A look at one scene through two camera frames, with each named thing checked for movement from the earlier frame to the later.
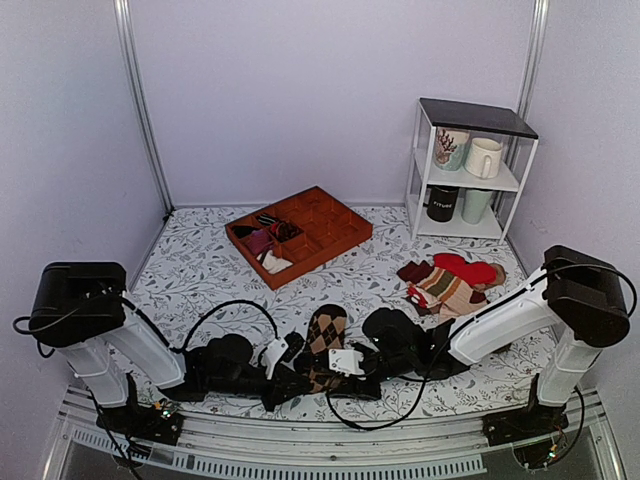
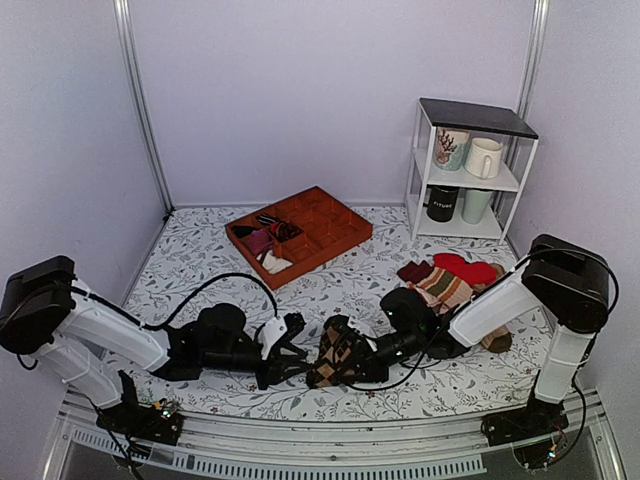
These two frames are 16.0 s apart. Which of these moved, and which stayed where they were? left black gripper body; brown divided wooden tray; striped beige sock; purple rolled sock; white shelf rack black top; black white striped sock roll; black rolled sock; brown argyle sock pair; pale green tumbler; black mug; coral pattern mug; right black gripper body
Moved: right black gripper body; left black gripper body; brown argyle sock pair
Stayed: white shelf rack black top; brown divided wooden tray; purple rolled sock; pale green tumbler; black mug; black white striped sock roll; striped beige sock; coral pattern mug; black rolled sock
